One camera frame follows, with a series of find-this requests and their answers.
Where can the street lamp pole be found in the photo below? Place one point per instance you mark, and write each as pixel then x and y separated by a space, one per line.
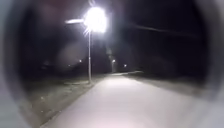
pixel 89 60
pixel 112 66

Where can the pale paved path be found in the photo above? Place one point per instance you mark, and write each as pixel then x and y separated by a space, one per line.
pixel 123 103

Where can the dark grass verge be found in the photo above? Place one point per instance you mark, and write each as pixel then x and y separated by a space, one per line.
pixel 56 95
pixel 170 82

